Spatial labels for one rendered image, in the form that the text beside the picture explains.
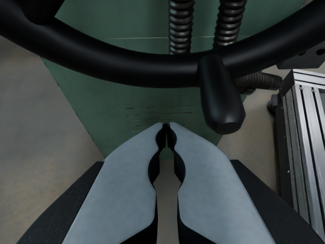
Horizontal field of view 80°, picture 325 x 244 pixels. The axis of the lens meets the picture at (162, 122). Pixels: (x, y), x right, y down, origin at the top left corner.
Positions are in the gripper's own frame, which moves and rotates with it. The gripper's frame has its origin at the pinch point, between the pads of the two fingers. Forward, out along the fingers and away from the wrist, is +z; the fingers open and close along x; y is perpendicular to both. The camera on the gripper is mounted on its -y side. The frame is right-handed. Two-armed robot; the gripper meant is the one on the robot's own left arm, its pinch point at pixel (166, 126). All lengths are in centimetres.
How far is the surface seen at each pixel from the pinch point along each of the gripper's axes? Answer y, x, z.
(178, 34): -4.2, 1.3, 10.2
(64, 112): 36, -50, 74
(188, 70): -2.1, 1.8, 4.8
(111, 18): -5.3, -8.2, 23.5
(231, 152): 49, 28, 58
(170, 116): 19.5, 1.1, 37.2
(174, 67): -2.4, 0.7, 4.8
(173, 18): -5.6, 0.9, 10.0
